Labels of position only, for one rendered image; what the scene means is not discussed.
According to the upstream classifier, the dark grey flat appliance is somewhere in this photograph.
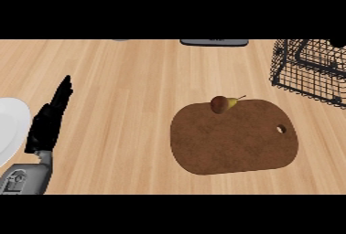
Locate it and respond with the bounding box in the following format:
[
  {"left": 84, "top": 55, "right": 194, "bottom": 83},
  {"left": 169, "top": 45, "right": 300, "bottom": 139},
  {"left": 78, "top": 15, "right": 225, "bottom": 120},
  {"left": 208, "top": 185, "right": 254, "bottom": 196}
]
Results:
[{"left": 179, "top": 39, "right": 250, "bottom": 48}]

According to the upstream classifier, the yellow-green pear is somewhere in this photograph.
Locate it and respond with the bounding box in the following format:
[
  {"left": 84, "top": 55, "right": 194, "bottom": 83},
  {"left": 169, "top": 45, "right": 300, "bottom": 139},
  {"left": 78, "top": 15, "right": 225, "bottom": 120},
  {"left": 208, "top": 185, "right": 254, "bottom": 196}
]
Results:
[{"left": 226, "top": 94, "right": 247, "bottom": 111}]

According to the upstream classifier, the white plate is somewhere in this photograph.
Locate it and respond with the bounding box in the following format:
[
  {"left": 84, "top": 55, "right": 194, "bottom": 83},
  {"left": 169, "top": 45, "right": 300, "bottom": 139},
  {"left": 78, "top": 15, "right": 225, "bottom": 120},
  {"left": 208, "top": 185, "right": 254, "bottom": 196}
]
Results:
[{"left": 0, "top": 97, "right": 32, "bottom": 168}]

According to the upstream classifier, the brown sweet potato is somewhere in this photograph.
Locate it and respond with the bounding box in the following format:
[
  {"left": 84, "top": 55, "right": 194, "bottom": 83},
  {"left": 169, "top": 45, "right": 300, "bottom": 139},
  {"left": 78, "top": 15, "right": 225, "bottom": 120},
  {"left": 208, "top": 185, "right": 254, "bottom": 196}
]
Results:
[{"left": 210, "top": 95, "right": 229, "bottom": 115}]

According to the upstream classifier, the brown wooden cutting board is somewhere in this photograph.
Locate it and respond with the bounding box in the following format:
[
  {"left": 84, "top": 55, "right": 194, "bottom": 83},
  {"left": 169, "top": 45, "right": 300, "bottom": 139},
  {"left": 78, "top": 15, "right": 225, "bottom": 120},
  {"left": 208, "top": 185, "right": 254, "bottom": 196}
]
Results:
[{"left": 169, "top": 98, "right": 300, "bottom": 176}]

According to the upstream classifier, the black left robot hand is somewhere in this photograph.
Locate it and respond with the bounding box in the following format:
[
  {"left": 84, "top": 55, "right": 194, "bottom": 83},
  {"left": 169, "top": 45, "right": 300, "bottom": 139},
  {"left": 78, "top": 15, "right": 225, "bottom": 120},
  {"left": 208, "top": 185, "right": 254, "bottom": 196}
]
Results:
[{"left": 24, "top": 74, "right": 74, "bottom": 154}]

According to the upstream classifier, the black wire tiered basket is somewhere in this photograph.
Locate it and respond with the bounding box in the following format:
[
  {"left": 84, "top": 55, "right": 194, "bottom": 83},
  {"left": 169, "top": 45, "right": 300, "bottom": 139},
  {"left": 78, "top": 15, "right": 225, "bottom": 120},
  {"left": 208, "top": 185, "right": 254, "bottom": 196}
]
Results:
[{"left": 269, "top": 39, "right": 346, "bottom": 110}]

